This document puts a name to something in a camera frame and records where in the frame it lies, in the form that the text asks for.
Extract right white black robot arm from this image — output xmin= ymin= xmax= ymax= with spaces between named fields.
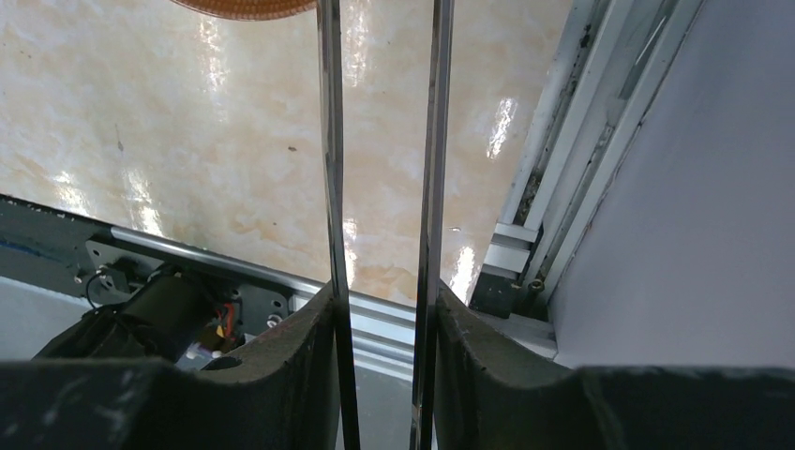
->
xmin=1 ymin=275 xmax=794 ymax=449

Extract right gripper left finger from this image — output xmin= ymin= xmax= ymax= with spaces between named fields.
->
xmin=1 ymin=286 xmax=340 ymax=449

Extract silver metal tongs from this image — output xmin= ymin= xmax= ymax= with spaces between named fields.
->
xmin=317 ymin=1 xmax=454 ymax=449

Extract patterned round plate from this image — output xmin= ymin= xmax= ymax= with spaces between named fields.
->
xmin=172 ymin=0 xmax=317 ymax=22

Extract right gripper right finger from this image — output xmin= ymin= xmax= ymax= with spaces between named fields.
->
xmin=434 ymin=288 xmax=794 ymax=449

